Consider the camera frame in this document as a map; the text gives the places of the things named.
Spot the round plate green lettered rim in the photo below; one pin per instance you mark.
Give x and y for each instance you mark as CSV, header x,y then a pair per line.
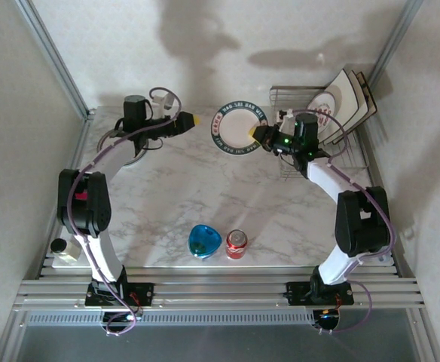
x,y
235,128

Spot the round plate orange sun print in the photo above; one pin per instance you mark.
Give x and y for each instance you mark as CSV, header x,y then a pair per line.
x,y
140,155

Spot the square floral plate dark rim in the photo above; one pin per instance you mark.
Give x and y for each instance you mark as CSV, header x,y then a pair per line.
x,y
340,86
370,102
360,99

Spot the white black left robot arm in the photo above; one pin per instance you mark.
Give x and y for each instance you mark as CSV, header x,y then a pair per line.
x,y
99,166

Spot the arm base electronics with LED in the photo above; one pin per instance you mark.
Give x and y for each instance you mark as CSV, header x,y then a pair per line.
x,y
327,318
127,318

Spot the red soda can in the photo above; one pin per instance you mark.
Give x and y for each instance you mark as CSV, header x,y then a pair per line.
x,y
236,245

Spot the blue triangular plastic container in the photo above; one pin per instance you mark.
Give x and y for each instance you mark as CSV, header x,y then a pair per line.
x,y
205,241

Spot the clear bottle black cap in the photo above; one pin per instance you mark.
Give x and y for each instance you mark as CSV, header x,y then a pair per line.
x,y
66,250

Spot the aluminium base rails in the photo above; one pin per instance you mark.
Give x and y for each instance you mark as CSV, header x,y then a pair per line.
x,y
220,290

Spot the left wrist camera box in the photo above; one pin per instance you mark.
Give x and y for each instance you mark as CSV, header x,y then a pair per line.
x,y
162,102

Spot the aluminium table side rail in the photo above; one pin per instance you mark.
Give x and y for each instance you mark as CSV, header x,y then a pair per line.
x,y
400,262
84,132

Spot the aluminium frame post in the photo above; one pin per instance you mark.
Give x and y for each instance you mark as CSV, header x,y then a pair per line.
x,y
54,56
397,37

